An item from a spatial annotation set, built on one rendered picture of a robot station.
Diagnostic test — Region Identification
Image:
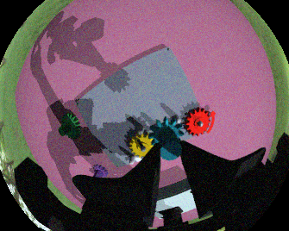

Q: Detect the red gear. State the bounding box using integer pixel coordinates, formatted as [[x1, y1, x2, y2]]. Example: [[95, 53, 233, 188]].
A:
[[184, 106, 210, 136]]

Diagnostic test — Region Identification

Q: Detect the red curved arrow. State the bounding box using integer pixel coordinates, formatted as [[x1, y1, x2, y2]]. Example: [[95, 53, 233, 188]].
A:
[[207, 111, 215, 134]]

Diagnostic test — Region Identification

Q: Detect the purple gear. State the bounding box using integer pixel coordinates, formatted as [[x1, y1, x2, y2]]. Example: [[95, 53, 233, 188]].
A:
[[94, 165, 109, 178]]

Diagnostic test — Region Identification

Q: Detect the teal gear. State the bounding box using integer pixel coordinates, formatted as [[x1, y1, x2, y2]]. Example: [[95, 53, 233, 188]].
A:
[[148, 116, 184, 161]]

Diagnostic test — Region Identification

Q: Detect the yellow gear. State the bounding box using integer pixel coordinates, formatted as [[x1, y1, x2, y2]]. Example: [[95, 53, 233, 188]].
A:
[[129, 133, 152, 157]]

